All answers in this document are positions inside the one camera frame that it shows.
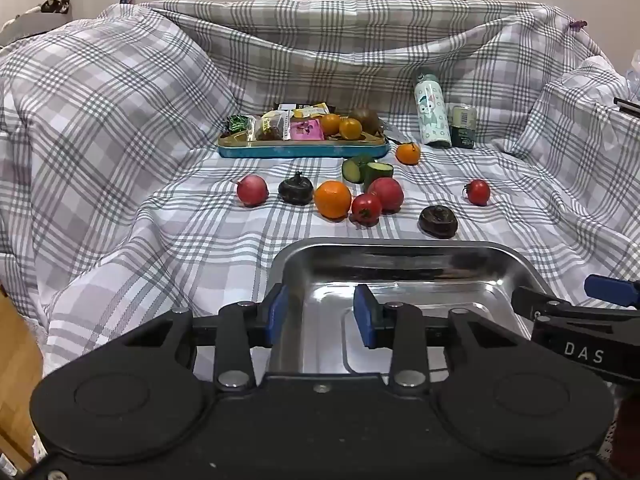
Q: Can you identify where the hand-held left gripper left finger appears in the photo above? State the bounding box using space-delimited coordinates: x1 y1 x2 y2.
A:
119 284 290 390

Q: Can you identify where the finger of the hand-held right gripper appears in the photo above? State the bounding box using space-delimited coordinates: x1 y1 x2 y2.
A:
584 274 640 310
511 285 573 319

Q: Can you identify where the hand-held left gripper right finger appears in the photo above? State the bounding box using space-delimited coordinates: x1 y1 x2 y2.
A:
353 284 533 390

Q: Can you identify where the stainless steel tray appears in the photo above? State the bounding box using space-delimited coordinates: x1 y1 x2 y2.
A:
267 237 548 376

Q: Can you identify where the red tomato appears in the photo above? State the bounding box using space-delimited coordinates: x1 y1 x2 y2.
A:
464 178 492 207
351 192 383 226

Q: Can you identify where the large orange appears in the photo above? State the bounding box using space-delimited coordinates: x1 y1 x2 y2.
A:
314 180 353 220

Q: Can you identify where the large red radish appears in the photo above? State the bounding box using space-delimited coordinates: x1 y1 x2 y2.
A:
367 176 405 212

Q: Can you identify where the dark water chestnut with stem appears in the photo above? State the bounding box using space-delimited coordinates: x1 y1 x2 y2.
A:
278 171 315 206

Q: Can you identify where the small red radish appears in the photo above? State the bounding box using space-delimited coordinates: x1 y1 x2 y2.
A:
236 175 270 208

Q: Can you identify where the green cucumber piece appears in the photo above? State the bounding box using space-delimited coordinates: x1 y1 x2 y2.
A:
362 161 395 192
342 155 375 184

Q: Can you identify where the mandarin with stem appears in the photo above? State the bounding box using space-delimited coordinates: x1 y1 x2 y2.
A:
395 141 422 166

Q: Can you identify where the teal tin snack tray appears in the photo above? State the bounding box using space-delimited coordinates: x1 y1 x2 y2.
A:
217 127 390 159

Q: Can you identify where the black flat item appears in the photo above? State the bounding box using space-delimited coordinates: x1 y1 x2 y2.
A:
614 96 640 120

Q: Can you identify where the green can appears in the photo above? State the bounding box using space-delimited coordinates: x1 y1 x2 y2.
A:
450 105 478 149

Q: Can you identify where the pink snack packet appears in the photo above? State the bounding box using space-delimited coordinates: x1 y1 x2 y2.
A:
290 119 323 141

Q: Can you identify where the clear brown pastry packet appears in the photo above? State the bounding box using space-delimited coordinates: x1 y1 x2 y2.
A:
255 111 292 142

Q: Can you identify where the green candy wrapper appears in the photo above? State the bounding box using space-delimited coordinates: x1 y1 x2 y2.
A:
226 114 256 136

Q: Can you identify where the brown kiwi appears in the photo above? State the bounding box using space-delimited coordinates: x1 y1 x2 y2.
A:
348 106 382 136

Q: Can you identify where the white cartoon bottle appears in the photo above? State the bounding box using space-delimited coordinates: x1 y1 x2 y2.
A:
414 72 451 148

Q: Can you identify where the grey plaid blanket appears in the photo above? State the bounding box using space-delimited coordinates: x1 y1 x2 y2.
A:
0 0 640 381

